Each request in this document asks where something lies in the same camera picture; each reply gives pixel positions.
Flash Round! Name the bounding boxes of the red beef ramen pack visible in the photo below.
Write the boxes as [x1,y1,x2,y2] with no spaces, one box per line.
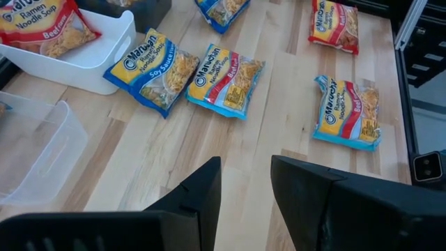
[307,0,360,56]
[0,0,102,59]

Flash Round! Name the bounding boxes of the silver aluminium extrusion bar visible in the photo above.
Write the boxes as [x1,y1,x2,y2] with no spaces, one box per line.
[394,0,429,52]

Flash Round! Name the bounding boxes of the clear plastic bin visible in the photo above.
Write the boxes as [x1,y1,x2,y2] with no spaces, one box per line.
[0,91,89,206]

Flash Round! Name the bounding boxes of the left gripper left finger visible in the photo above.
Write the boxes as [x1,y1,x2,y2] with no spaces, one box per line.
[0,156,222,251]

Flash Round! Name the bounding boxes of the dark grey plastic bin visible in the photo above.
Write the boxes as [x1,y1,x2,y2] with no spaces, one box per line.
[75,0,173,34]

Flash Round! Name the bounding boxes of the white plastic bin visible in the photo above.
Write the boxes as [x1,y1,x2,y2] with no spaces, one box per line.
[0,9,137,96]

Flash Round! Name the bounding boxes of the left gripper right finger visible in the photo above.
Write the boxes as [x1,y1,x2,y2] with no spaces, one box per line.
[270,155,446,251]

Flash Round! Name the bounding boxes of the black table-level camera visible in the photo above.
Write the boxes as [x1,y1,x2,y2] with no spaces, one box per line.
[412,151,444,183]

